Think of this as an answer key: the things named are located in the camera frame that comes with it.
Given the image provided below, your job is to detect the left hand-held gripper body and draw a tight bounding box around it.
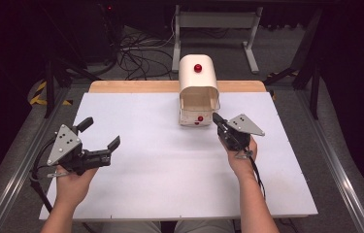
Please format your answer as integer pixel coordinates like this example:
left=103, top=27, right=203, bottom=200
left=47, top=124, right=112, bottom=177

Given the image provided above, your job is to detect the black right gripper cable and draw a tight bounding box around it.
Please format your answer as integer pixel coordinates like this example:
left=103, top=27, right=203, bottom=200
left=248, top=155, right=267, bottom=201

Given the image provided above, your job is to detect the cream drawer with red knob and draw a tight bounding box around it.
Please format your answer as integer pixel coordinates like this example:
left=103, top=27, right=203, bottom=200
left=179, top=119, right=213, bottom=127

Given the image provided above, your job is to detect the person's right leg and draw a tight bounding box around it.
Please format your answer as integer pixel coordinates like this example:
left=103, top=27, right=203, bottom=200
left=174, top=218, right=236, bottom=233

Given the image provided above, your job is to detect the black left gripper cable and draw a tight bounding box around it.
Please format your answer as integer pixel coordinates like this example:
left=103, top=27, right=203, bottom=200
left=28, top=137, right=56, bottom=215

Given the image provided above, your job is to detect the cream plastic drawer cabinet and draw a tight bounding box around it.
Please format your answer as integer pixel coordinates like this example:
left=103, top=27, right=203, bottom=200
left=178, top=53, right=221, bottom=127

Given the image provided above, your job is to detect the aluminium floor rail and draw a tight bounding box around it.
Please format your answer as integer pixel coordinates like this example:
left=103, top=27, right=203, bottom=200
left=0, top=87, right=71, bottom=233
left=295, top=90, right=364, bottom=233

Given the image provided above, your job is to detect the black computer case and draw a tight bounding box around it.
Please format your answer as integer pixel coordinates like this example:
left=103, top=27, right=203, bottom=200
left=72, top=0, right=119, bottom=64

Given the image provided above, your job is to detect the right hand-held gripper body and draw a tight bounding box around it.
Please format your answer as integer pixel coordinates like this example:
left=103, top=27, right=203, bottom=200
left=217, top=113, right=266, bottom=152

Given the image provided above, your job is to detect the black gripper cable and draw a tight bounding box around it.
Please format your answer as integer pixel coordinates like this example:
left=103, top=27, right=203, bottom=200
left=248, top=155, right=267, bottom=201
left=28, top=137, right=56, bottom=215

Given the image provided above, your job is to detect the person's right hand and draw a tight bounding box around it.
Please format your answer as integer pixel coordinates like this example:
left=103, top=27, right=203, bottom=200
left=218, top=135, right=259, bottom=180

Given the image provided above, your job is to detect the person's left leg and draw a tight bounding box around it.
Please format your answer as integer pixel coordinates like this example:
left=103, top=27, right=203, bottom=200
left=101, top=219, right=162, bottom=233

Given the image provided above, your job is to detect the desk with white metal frame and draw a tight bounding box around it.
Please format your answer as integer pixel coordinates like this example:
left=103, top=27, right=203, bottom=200
left=171, top=3, right=264, bottom=75

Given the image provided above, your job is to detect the bundle of black floor cables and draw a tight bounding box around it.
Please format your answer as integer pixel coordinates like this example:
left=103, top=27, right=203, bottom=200
left=116, top=27, right=175, bottom=82

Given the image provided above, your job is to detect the person's leg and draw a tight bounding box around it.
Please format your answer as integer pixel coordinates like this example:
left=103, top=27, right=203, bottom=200
left=174, top=218, right=236, bottom=233
left=101, top=219, right=162, bottom=233

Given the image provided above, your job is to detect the clear-front drawer with red knob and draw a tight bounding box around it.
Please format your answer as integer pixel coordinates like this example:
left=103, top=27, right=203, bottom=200
left=179, top=96, right=221, bottom=122

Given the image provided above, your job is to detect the yellow black hazard tape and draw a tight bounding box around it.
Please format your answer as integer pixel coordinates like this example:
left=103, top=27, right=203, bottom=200
left=29, top=81, right=74, bottom=107

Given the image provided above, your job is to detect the white table board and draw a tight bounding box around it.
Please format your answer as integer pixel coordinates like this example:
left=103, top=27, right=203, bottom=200
left=39, top=91, right=319, bottom=221

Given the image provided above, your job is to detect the person's left hand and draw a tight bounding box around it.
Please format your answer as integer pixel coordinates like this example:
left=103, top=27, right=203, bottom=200
left=54, top=164, right=100, bottom=208

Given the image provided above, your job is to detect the black metal stand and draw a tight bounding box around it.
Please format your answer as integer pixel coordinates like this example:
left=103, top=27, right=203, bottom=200
left=262, top=8, right=322, bottom=120
left=44, top=57, right=104, bottom=119

